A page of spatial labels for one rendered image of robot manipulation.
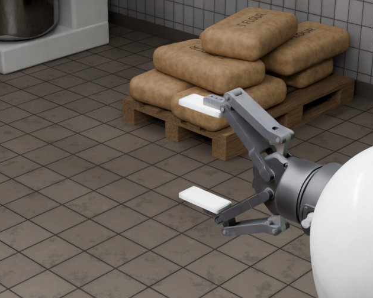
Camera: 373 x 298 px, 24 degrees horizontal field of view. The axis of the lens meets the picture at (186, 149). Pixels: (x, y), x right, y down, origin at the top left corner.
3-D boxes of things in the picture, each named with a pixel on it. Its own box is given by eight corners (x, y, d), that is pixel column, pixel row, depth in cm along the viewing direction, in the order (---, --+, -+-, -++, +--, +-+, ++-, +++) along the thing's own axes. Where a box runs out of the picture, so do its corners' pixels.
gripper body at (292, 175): (302, 175, 97) (238, 152, 103) (298, 240, 101) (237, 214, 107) (339, 155, 102) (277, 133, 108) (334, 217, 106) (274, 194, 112)
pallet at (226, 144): (225, 161, 455) (226, 136, 449) (122, 120, 505) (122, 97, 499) (353, 100, 534) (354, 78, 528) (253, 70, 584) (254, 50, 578)
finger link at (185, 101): (218, 119, 107) (218, 113, 107) (177, 104, 111) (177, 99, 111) (234, 112, 109) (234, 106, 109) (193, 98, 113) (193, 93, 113)
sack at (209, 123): (213, 137, 450) (212, 111, 443) (167, 118, 473) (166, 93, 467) (290, 102, 487) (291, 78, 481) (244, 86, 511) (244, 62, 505)
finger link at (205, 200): (232, 201, 114) (232, 206, 115) (193, 185, 119) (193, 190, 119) (217, 209, 112) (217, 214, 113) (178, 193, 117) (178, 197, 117)
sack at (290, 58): (288, 80, 484) (289, 55, 478) (240, 67, 507) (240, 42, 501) (353, 51, 523) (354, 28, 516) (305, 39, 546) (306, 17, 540)
